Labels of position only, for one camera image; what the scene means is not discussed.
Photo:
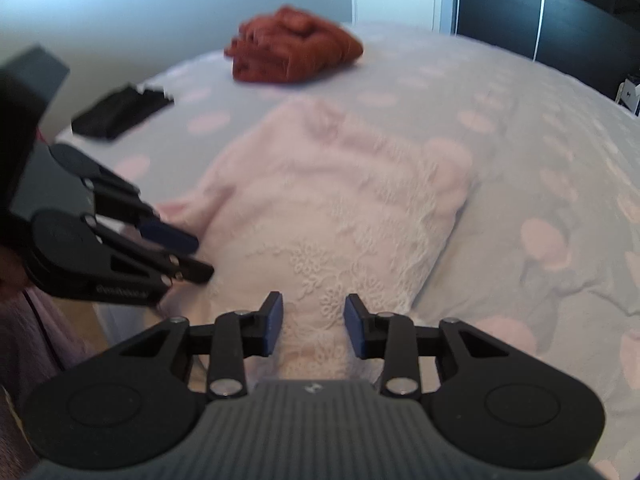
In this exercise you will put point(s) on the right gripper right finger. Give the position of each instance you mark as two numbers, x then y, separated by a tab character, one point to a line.
400	344

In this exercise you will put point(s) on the white bedside table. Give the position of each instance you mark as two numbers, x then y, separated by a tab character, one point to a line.
628	96

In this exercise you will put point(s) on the grey polka dot bedsheet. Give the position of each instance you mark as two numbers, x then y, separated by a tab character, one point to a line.
544	254

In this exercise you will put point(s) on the small black cloth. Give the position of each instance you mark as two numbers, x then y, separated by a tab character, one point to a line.
118	112

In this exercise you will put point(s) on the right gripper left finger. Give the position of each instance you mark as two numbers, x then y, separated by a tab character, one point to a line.
230	340

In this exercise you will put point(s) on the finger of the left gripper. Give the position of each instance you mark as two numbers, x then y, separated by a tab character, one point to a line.
118	199
170	264

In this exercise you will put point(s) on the light pink fleece garment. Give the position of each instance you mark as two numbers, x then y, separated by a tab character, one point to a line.
316	204

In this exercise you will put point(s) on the black sliding wardrobe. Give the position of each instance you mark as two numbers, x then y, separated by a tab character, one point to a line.
595	41

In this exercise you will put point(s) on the rust red folded garment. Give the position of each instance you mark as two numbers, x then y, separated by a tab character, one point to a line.
289	46

